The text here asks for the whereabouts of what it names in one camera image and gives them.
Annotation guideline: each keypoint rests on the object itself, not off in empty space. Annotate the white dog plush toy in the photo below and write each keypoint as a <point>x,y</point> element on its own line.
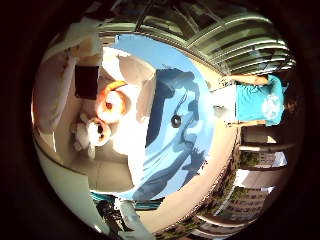
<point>95,131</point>

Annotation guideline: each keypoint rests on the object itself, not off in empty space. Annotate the blue table mat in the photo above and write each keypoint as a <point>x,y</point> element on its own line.
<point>200,140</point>

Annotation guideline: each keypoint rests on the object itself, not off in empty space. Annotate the white box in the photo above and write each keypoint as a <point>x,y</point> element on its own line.
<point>226,103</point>

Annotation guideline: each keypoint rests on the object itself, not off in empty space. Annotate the person in teal shirt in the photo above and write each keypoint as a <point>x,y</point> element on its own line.
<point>256,100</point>

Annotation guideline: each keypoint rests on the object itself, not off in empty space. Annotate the black round table grommet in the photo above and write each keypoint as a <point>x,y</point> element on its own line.
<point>176,120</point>

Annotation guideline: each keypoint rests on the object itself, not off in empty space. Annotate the white plastic container bin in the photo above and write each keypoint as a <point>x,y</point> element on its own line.
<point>126,140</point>

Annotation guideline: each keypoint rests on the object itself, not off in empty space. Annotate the orange shrimp plush toy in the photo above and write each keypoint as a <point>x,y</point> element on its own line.
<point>113,111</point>

